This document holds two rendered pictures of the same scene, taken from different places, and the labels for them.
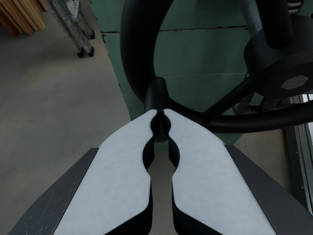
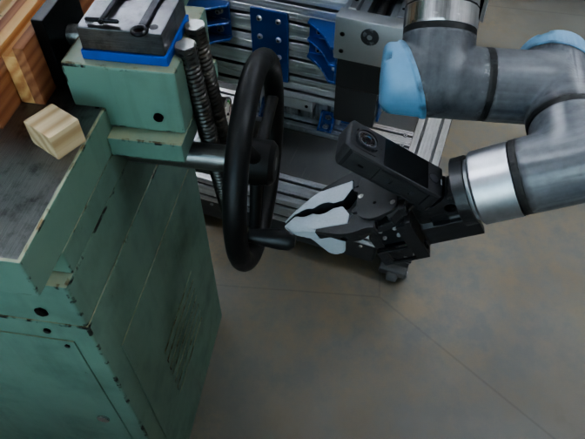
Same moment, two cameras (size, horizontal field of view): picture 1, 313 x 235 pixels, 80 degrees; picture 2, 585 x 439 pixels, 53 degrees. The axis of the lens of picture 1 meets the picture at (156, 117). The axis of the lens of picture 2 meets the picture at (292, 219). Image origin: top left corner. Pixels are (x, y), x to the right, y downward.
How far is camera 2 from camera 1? 59 cm
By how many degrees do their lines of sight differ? 45
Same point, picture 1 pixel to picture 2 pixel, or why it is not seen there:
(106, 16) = (87, 299)
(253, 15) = (212, 162)
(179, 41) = (131, 246)
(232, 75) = (170, 221)
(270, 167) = (268, 262)
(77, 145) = not seen: outside the picture
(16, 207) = not seen: outside the picture
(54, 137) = not seen: outside the picture
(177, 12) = (119, 225)
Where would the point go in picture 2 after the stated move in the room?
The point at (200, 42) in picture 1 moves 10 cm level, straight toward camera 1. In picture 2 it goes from (140, 226) to (199, 247)
